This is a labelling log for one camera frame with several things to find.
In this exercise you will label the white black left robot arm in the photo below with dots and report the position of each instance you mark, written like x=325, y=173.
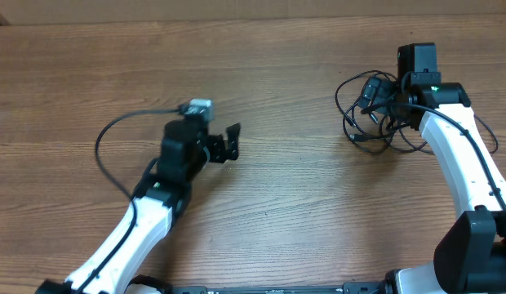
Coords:
x=158, y=201

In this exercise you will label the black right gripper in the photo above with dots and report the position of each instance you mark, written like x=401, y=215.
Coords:
x=381, y=91

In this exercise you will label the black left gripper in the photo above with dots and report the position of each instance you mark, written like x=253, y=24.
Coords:
x=219, y=153

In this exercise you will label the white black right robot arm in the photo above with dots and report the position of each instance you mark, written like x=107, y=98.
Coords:
x=471, y=257

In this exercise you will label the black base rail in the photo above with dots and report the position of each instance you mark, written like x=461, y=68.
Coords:
x=346, y=288

